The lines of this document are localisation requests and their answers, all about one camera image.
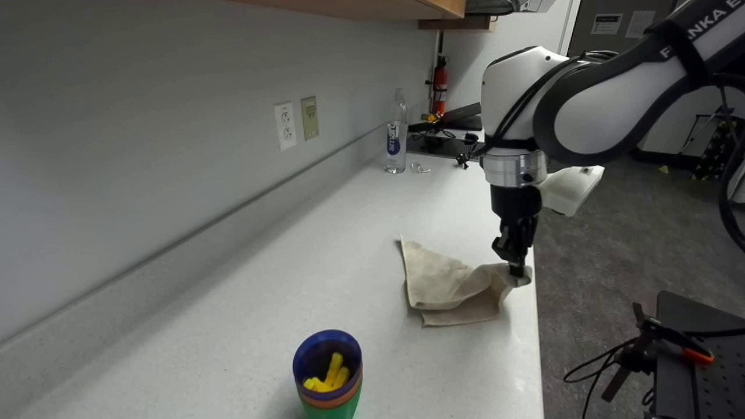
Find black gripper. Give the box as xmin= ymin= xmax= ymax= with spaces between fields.
xmin=490 ymin=186 xmax=543 ymax=283

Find beige cloth towel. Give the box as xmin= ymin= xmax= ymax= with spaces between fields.
xmin=397 ymin=240 xmax=511 ymax=327

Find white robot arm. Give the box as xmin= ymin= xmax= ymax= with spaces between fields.
xmin=476 ymin=0 xmax=745 ymax=283

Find clear plastic water bottle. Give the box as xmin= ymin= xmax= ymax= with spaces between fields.
xmin=383 ymin=89 xmax=408 ymax=174

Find red fire extinguisher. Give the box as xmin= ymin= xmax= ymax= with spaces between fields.
xmin=430 ymin=55 xmax=447 ymax=119

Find yellow item in cup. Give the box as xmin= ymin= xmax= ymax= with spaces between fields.
xmin=303 ymin=352 xmax=350 ymax=392

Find stacked colourful cups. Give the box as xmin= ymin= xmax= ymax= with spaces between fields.
xmin=294 ymin=327 xmax=362 ymax=419

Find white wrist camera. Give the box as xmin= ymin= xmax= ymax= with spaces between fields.
xmin=541 ymin=164 xmax=605 ymax=215

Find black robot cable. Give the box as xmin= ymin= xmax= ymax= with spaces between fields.
xmin=457 ymin=44 xmax=745 ymax=254

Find black camera tripod stand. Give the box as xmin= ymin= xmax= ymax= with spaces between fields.
xmin=563 ymin=291 xmax=745 ymax=419

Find beige wall switch plate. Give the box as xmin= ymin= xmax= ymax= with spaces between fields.
xmin=301 ymin=94 xmax=318 ymax=140

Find white wall power outlet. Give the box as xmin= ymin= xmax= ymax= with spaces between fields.
xmin=275 ymin=101 xmax=298 ymax=150

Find wooden wall cabinet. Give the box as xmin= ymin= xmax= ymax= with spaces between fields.
xmin=234 ymin=0 xmax=466 ymax=19

